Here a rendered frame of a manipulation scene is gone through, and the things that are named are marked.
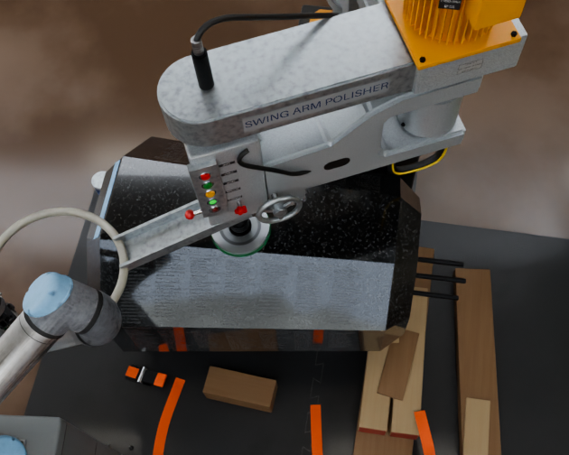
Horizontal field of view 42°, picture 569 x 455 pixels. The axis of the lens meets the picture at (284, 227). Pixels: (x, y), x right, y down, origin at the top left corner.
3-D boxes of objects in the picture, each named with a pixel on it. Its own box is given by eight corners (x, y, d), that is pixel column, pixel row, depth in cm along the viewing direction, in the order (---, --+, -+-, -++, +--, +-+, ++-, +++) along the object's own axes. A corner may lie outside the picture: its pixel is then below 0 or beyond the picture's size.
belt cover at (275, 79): (477, 8, 215) (489, -34, 200) (514, 75, 204) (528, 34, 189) (159, 97, 207) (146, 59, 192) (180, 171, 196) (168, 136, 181)
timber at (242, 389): (206, 398, 327) (201, 392, 316) (213, 372, 331) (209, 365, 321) (271, 413, 322) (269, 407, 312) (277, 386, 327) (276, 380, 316)
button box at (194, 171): (227, 203, 225) (214, 155, 200) (228, 211, 224) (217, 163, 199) (201, 210, 225) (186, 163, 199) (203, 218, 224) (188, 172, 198)
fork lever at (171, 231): (293, 154, 251) (289, 148, 246) (311, 201, 242) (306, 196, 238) (117, 232, 262) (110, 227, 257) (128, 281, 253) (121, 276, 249)
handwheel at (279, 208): (294, 191, 238) (293, 168, 225) (304, 218, 234) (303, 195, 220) (250, 204, 237) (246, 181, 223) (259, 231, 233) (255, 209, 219)
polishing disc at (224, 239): (217, 198, 271) (217, 196, 270) (274, 205, 268) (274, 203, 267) (205, 250, 262) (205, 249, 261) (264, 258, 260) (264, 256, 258)
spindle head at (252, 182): (297, 145, 249) (293, 61, 208) (318, 199, 239) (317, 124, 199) (195, 174, 246) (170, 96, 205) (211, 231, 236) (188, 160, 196)
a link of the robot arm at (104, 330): (146, 302, 188) (23, 337, 233) (105, 285, 181) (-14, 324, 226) (135, 346, 183) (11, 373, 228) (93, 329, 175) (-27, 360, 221)
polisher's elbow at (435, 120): (387, 97, 238) (393, 59, 220) (444, 83, 239) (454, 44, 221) (405, 145, 229) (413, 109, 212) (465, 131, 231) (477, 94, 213)
